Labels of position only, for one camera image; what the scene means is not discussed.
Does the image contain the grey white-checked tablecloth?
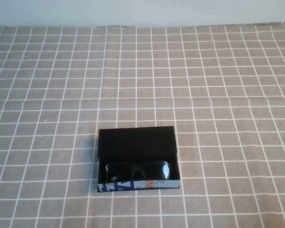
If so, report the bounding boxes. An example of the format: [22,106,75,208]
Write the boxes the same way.
[0,22,285,228]

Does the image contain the black sunglasses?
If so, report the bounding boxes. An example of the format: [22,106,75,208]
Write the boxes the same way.
[105,160,172,184]

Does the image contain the black glasses case printed front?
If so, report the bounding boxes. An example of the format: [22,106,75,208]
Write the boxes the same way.
[96,126,181,193]

